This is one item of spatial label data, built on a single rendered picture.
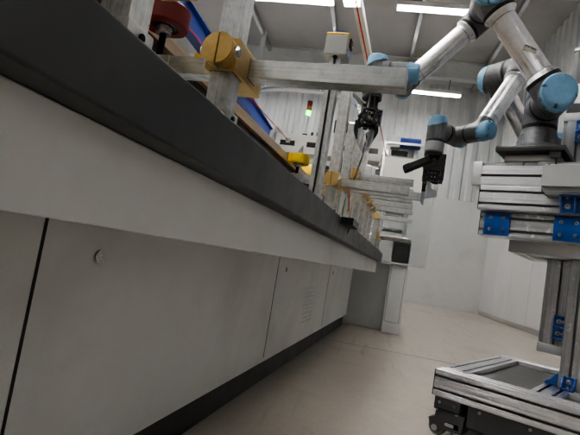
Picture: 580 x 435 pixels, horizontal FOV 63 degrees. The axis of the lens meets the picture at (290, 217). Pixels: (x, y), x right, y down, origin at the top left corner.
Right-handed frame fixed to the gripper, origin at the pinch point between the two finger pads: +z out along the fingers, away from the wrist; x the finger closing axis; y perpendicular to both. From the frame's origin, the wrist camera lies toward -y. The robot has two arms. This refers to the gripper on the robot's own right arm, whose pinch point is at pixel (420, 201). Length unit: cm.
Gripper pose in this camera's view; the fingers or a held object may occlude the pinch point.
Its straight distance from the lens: 195.8
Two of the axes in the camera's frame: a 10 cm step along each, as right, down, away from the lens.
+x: 2.4, 1.3, 9.6
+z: -1.7, 9.8, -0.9
